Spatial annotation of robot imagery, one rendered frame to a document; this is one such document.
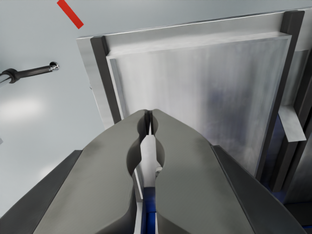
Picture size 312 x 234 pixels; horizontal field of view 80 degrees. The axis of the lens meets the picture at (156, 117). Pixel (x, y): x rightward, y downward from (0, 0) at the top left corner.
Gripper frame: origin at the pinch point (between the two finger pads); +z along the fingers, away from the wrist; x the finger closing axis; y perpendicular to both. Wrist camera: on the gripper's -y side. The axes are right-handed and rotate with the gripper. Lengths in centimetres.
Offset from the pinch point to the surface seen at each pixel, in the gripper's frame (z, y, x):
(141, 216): 15.6, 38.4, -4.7
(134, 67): 20.9, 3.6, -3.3
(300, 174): 21, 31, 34
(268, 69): 20.7, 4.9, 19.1
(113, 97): 19.1, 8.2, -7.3
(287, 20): 19.7, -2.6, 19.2
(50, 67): 103, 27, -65
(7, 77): 92, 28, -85
